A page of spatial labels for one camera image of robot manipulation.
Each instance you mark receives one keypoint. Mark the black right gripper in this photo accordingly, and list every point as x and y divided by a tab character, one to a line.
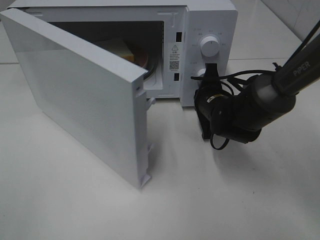
209	101

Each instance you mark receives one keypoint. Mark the white timer knob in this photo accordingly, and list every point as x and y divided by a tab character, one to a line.
201	72

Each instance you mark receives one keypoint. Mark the pink round plate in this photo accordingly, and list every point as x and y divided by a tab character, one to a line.
141	56

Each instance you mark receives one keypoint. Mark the toast sandwich with filling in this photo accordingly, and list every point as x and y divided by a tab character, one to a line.
119	47

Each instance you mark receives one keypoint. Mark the white microwave door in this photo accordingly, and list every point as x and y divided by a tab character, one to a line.
94	95

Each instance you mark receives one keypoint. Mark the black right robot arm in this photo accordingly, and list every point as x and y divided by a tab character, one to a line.
237	106

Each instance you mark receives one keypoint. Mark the upper white power knob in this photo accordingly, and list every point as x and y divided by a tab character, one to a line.
210	45

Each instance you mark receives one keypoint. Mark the white microwave oven body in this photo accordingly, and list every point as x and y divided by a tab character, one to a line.
171	28

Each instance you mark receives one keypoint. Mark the glass microwave turntable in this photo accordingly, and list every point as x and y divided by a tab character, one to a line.
152	64

